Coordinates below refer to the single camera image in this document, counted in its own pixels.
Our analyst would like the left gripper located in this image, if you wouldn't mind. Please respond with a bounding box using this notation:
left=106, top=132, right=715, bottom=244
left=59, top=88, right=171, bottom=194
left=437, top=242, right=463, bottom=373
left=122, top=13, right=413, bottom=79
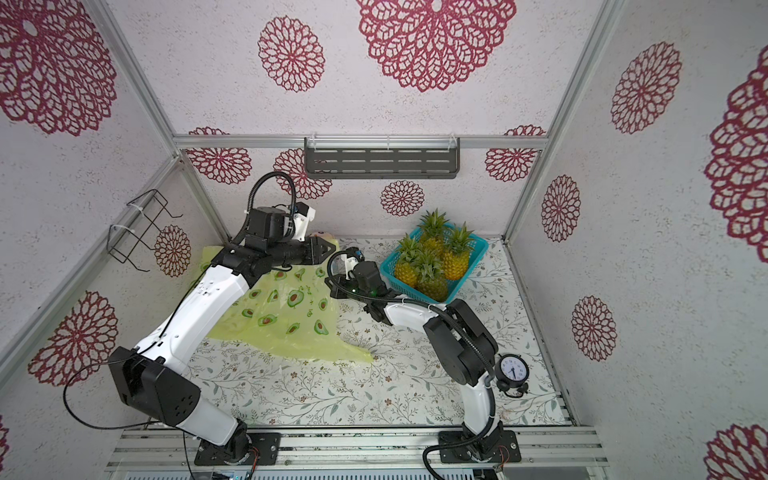
left=269, top=235, right=337, bottom=268

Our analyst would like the pineapple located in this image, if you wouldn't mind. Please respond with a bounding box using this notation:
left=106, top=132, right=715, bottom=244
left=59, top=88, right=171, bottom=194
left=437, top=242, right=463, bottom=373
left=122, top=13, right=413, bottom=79
left=442, top=224, right=473, bottom=281
left=414, top=249, right=449, bottom=302
left=393, top=234, right=422, bottom=289
left=419, top=209, right=447, bottom=255

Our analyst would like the green avocado plastic bag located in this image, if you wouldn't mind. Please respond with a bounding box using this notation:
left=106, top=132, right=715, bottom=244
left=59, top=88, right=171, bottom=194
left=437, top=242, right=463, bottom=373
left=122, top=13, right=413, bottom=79
left=207, top=263, right=373, bottom=363

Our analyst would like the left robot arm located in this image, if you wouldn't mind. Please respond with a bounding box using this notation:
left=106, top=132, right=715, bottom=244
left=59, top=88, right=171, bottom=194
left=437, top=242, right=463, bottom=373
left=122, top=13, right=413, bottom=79
left=108, top=202, right=335, bottom=453

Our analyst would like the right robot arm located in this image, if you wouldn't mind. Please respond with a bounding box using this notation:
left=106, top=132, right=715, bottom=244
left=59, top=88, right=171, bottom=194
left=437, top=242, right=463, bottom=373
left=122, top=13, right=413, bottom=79
left=325, top=249, right=498, bottom=439

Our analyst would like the pink plush doll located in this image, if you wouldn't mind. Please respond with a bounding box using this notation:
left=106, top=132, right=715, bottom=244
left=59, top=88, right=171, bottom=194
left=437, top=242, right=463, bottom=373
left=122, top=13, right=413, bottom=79
left=311, top=231, right=339, bottom=245

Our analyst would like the teal plastic basket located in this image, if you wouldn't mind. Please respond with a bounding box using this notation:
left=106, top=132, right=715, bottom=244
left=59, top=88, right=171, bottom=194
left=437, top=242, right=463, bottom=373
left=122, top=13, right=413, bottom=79
left=381, top=223, right=488, bottom=303

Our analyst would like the small black alarm clock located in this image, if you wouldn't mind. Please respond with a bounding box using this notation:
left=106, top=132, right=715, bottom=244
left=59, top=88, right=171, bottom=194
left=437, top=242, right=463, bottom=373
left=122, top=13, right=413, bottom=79
left=495, top=354, right=530, bottom=399

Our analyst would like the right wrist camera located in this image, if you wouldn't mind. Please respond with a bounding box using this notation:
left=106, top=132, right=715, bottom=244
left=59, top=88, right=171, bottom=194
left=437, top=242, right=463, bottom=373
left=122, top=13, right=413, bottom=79
left=342, top=247, right=365, bottom=273

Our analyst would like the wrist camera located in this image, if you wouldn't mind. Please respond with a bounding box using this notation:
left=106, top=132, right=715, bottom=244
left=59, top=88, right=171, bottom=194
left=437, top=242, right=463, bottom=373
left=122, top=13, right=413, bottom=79
left=342, top=247, right=365, bottom=273
left=292, top=202, right=316, bottom=242

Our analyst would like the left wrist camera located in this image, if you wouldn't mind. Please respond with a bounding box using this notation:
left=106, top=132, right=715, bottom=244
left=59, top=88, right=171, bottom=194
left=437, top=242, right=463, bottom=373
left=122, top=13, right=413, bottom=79
left=292, top=202, right=316, bottom=242

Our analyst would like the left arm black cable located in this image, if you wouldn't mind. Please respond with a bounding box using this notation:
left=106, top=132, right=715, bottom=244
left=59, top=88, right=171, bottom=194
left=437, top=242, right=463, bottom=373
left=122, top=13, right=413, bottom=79
left=62, top=171, right=298, bottom=480

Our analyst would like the grey metal wall shelf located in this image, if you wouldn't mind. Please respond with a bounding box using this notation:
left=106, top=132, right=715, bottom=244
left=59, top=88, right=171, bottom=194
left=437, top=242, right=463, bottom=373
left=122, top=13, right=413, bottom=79
left=303, top=137, right=461, bottom=180

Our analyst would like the black wire wall rack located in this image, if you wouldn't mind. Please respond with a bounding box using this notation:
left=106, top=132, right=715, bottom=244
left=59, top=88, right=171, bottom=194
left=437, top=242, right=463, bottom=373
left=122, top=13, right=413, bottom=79
left=105, top=188, right=182, bottom=273

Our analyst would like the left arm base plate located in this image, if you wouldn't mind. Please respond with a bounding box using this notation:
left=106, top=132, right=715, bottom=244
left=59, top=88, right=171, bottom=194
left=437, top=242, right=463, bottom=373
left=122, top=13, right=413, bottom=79
left=193, top=432, right=282, bottom=466

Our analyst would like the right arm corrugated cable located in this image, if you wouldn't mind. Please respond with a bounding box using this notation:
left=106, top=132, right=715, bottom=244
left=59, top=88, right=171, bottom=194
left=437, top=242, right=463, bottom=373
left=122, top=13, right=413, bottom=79
left=323, top=247, right=500, bottom=480

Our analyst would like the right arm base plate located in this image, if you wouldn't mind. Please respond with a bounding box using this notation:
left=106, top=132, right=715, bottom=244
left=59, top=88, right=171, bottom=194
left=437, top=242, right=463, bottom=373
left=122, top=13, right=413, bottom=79
left=438, top=426, right=522, bottom=464

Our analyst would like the aluminium front rail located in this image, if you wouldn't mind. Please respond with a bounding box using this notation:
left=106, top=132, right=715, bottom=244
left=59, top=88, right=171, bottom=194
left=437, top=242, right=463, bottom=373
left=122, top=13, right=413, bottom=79
left=102, top=426, right=609, bottom=479

